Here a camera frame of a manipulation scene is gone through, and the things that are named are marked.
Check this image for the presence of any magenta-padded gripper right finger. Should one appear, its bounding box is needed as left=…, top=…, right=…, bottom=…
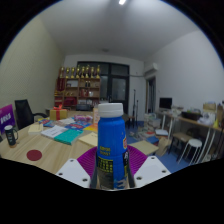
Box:
left=126, top=144, right=172, bottom=189

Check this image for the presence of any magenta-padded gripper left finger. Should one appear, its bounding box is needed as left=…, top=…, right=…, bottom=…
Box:
left=55, top=145, right=99, bottom=189

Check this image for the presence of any blue drink bottle white cap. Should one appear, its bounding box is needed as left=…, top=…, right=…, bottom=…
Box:
left=95, top=102, right=129, bottom=191

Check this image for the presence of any small wooden side table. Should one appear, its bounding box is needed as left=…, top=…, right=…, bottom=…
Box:
left=129, top=139, right=160, bottom=156

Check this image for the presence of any teal book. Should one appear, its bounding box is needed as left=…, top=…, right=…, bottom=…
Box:
left=53, top=128, right=84, bottom=146

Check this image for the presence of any flat round red coaster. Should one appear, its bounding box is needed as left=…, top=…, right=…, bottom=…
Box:
left=26, top=149, right=43, bottom=162

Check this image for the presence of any white open book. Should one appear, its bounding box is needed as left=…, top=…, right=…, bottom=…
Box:
left=40, top=124, right=68, bottom=140

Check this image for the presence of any dark wooden-top stool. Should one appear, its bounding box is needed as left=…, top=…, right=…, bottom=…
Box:
left=167, top=131, right=193, bottom=156

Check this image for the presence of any pile of books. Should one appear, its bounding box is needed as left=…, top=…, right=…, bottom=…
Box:
left=131, top=113, right=169, bottom=144

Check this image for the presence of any blue book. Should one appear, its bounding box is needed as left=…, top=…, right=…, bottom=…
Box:
left=64, top=122, right=86, bottom=131

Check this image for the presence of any orange book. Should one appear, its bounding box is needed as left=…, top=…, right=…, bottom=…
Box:
left=83, top=123, right=99, bottom=133

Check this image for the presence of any white round stool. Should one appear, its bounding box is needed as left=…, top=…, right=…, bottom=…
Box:
left=177, top=138, right=203, bottom=165

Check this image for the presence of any white booklet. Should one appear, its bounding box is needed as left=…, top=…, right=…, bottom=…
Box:
left=58, top=117, right=76, bottom=126

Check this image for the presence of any pink package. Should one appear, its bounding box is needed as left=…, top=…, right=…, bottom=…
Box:
left=73, top=114, right=94, bottom=123

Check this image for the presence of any yellow gift box red ribbon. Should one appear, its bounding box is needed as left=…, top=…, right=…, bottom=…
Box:
left=49, top=105, right=69, bottom=121

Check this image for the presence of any orange standing card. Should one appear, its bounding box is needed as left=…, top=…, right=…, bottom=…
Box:
left=92, top=107, right=100, bottom=125

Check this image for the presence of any white-legged side desk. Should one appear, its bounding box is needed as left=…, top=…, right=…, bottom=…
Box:
left=154, top=109, right=224, bottom=161

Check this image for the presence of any black tripod stand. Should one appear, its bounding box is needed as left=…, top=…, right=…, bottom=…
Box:
left=132, top=88, right=140, bottom=129

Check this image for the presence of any black case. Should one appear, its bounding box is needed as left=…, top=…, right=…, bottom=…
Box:
left=181, top=111, right=203, bottom=121

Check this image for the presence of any black computer monitor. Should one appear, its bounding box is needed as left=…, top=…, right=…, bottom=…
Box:
left=159, top=97, right=173, bottom=110

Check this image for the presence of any black mug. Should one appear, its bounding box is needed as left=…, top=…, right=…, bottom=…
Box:
left=3, top=124, right=19, bottom=148

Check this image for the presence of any black office chair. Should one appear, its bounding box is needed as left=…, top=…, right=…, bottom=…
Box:
left=14, top=98, right=49, bottom=131

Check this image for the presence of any wooden trophy shelf unit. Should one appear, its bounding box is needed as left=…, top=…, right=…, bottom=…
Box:
left=53, top=64, right=102, bottom=111

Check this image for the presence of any purple sign board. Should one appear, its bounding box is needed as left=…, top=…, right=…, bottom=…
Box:
left=0, top=104, right=16, bottom=134

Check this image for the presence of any cardboard box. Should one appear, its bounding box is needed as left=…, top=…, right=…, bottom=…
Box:
left=203, top=102, right=218, bottom=112

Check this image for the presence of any black framed glass door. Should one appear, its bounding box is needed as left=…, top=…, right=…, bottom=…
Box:
left=76, top=61, right=131, bottom=114

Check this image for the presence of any white air conditioner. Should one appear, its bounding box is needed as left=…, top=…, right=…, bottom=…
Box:
left=143, top=62, right=159, bottom=80

